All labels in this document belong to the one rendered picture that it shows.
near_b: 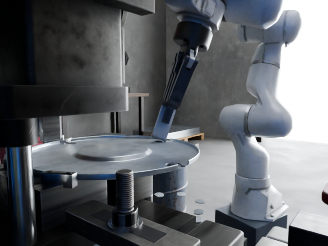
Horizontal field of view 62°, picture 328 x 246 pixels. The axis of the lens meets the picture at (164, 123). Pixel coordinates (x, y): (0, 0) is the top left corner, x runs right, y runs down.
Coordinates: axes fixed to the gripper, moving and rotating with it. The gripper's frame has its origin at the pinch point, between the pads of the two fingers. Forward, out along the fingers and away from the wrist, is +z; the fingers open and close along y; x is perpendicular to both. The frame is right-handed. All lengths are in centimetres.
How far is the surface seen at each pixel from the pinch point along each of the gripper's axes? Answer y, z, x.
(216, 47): 449, -141, -138
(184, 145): -5.7, 2.6, -4.1
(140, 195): -11.9, 12.0, 2.1
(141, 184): -11.7, 10.1, 2.6
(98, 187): -20.8, 9.2, 9.4
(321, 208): 122, 31, -161
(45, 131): -19.7, 4.5, 17.8
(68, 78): -23.3, -2.6, 16.5
